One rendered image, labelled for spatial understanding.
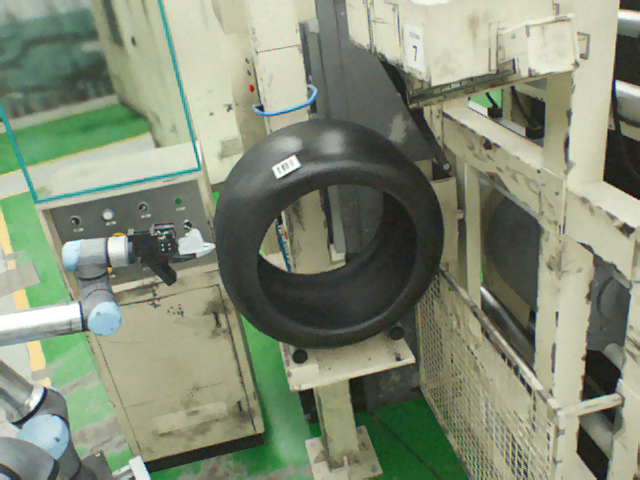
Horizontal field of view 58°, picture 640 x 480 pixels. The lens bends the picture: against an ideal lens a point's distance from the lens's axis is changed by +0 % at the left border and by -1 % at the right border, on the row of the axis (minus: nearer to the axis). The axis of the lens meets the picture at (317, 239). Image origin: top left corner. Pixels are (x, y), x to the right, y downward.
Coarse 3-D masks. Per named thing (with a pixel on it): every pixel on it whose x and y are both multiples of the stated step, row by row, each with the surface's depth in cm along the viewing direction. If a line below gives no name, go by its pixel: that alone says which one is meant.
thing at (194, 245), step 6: (192, 240) 147; (198, 240) 147; (180, 246) 146; (186, 246) 147; (192, 246) 147; (198, 246) 148; (210, 246) 150; (180, 252) 147; (186, 252) 147; (192, 252) 147; (198, 252) 147; (204, 252) 148
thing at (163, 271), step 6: (144, 258) 146; (150, 258) 147; (150, 264) 147; (156, 264) 148; (162, 264) 150; (156, 270) 149; (162, 270) 149; (168, 270) 151; (174, 270) 153; (162, 276) 150; (168, 276) 150; (174, 276) 152; (168, 282) 151; (174, 282) 151
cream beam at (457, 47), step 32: (352, 0) 149; (384, 0) 125; (416, 0) 109; (448, 0) 103; (480, 0) 103; (512, 0) 105; (544, 0) 106; (352, 32) 156; (384, 32) 128; (448, 32) 105; (480, 32) 106; (448, 64) 107; (480, 64) 109
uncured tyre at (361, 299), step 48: (288, 144) 140; (336, 144) 136; (384, 144) 142; (240, 192) 138; (288, 192) 135; (384, 192) 172; (432, 192) 147; (240, 240) 138; (384, 240) 179; (432, 240) 149; (240, 288) 144; (288, 288) 179; (336, 288) 182; (384, 288) 175; (288, 336) 152; (336, 336) 155
